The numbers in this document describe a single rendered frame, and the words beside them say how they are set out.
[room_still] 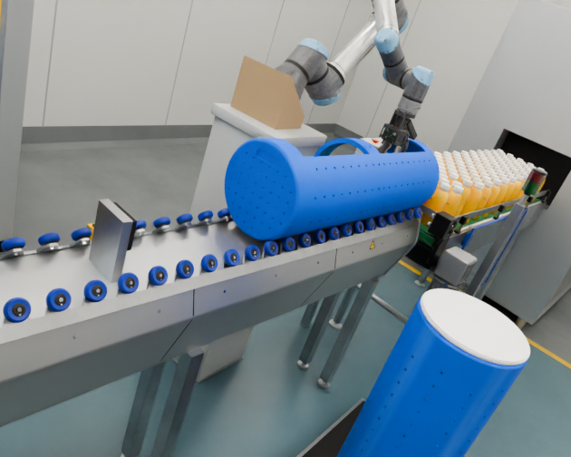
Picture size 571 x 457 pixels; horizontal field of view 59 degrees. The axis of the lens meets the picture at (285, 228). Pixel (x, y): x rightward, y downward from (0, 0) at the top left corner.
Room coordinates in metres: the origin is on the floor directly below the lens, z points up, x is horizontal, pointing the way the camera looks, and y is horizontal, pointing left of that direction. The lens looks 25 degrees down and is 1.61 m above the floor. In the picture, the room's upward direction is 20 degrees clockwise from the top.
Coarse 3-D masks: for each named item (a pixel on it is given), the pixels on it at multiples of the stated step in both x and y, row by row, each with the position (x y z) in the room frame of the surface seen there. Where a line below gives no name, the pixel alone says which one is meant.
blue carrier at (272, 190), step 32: (256, 160) 1.32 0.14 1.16; (288, 160) 1.27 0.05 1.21; (320, 160) 1.37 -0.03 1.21; (352, 160) 1.49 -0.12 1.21; (384, 160) 1.64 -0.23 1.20; (416, 160) 1.82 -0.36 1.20; (256, 192) 1.30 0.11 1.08; (288, 192) 1.25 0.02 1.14; (320, 192) 1.31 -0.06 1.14; (352, 192) 1.44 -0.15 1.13; (384, 192) 1.60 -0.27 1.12; (416, 192) 1.80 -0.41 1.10; (256, 224) 1.28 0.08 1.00; (288, 224) 1.23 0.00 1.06; (320, 224) 1.36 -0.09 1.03
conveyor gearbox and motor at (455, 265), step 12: (444, 252) 1.97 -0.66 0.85; (456, 252) 1.98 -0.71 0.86; (444, 264) 1.96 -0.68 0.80; (456, 264) 1.93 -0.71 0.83; (468, 264) 1.92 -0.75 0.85; (444, 276) 1.94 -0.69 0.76; (456, 276) 1.92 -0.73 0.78; (468, 276) 1.99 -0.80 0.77; (432, 288) 1.96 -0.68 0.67; (444, 288) 1.94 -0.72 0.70; (456, 288) 1.92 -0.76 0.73
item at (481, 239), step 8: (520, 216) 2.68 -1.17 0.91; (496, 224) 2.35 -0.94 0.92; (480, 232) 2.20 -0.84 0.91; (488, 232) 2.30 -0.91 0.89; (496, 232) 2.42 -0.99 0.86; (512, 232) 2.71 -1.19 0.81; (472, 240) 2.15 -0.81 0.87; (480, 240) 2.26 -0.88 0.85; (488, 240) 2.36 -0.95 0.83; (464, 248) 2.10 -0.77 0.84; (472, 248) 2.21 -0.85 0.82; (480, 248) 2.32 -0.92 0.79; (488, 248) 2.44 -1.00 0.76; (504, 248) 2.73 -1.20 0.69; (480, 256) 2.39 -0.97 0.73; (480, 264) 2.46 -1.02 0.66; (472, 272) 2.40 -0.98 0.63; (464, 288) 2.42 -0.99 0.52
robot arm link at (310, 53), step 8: (304, 40) 1.97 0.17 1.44; (312, 40) 1.96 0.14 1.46; (296, 48) 1.95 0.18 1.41; (304, 48) 1.93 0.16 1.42; (312, 48) 1.94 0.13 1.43; (320, 48) 1.95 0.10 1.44; (288, 56) 1.94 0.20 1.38; (296, 56) 1.91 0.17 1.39; (304, 56) 1.91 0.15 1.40; (312, 56) 1.92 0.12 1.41; (320, 56) 1.95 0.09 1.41; (328, 56) 1.99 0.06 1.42; (304, 64) 1.90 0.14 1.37; (312, 64) 1.92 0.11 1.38; (320, 64) 1.95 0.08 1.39; (312, 72) 1.92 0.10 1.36; (320, 72) 1.95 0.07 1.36; (312, 80) 1.95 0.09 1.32; (320, 80) 1.96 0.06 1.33
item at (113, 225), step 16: (112, 208) 0.95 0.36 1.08; (96, 224) 0.96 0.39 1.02; (112, 224) 0.93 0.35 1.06; (128, 224) 0.92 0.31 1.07; (96, 240) 0.95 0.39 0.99; (112, 240) 0.92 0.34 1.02; (128, 240) 0.92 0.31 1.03; (96, 256) 0.95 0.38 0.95; (112, 256) 0.91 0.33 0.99; (112, 272) 0.91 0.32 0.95
